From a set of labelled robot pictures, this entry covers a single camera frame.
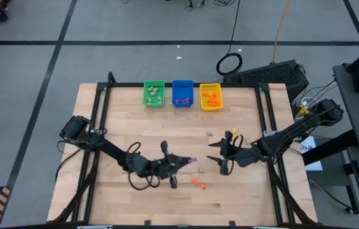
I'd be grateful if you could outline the blue plastic basket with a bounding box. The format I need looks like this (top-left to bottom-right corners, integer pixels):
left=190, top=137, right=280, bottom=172
left=172, top=80, right=194, bottom=108

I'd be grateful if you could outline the white paper sheet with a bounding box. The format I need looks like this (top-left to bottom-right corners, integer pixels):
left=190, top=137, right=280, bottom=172
left=299, top=135, right=323, bottom=172

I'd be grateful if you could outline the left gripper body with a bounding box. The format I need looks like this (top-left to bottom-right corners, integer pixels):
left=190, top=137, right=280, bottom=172
left=126, top=154, right=170, bottom=179

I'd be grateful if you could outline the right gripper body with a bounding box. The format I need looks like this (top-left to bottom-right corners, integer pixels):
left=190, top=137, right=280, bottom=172
left=231, top=144, right=266, bottom=169

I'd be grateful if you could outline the yellow plastic basket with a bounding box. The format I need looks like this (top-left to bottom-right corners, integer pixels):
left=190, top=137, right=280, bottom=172
left=199, top=83, right=224, bottom=111

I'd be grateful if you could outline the green plastic basket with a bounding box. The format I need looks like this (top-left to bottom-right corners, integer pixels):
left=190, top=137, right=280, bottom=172
left=143, top=80, right=166, bottom=108

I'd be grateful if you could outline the white cable coil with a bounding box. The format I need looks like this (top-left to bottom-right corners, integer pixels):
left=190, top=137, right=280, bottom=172
left=300, top=96, right=319, bottom=108

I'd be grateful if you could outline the black coiled cable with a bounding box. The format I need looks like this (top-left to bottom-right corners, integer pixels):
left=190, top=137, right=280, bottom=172
left=215, top=0, right=243, bottom=76

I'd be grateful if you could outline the black cable bundle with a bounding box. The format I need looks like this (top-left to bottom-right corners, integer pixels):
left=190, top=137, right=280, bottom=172
left=184, top=0, right=236, bottom=8

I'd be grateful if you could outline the gray desk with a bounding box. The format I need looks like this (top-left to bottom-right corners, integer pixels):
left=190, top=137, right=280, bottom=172
left=332, top=63, right=359, bottom=229

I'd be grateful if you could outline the black computer case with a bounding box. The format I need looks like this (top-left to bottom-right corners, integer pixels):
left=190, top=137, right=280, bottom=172
left=222, top=59, right=310, bottom=102

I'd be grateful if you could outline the yellow hanging cable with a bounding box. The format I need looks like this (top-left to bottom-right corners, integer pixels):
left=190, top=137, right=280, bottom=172
left=271, top=0, right=292, bottom=64

